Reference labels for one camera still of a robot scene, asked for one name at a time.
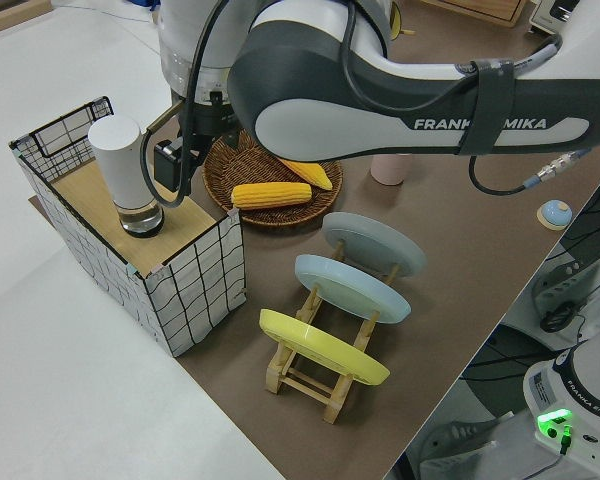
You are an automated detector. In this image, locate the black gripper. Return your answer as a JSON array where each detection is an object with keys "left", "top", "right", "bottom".
[{"left": 182, "top": 92, "right": 242, "bottom": 169}]

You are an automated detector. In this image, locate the pink mug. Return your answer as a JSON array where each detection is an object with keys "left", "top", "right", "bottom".
[{"left": 370, "top": 153, "right": 412, "bottom": 186}]

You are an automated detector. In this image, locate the brown wicker basket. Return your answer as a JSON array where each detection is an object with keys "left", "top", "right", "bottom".
[{"left": 202, "top": 132, "right": 345, "bottom": 230}]

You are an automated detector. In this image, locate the yellow corn cob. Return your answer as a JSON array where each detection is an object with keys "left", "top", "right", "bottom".
[
  {"left": 231, "top": 182, "right": 313, "bottom": 211},
  {"left": 282, "top": 159, "right": 334, "bottom": 191}
]

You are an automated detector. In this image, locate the grey plate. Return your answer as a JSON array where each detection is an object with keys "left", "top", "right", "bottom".
[{"left": 322, "top": 211, "right": 427, "bottom": 279}]

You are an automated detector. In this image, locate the light blue plate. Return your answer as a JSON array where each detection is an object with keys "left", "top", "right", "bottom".
[{"left": 294, "top": 253, "right": 412, "bottom": 325}]

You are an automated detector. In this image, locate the yellow plate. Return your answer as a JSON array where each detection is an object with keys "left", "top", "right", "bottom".
[{"left": 258, "top": 308, "right": 392, "bottom": 387}]

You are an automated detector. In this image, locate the light wooden plank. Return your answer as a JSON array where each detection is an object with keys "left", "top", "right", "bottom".
[{"left": 0, "top": 0, "right": 51, "bottom": 35}]

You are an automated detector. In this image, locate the brown table mat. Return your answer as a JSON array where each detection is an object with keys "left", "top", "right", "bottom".
[{"left": 28, "top": 0, "right": 600, "bottom": 480}]

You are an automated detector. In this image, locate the wooden plate rack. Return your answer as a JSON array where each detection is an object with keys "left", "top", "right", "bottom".
[{"left": 265, "top": 239, "right": 401, "bottom": 425}]

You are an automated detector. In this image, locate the light wooden cabinet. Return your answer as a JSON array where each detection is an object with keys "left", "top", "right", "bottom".
[{"left": 419, "top": 0, "right": 531, "bottom": 27}]

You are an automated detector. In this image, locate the white toaster oven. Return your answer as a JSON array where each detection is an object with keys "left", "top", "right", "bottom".
[{"left": 529, "top": 0, "right": 581, "bottom": 34}]

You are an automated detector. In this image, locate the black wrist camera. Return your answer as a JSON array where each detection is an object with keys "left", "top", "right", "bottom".
[{"left": 153, "top": 140, "right": 182, "bottom": 192}]

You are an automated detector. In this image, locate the wire grid shelf box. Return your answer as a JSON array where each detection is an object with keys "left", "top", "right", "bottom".
[{"left": 8, "top": 95, "right": 246, "bottom": 359}]

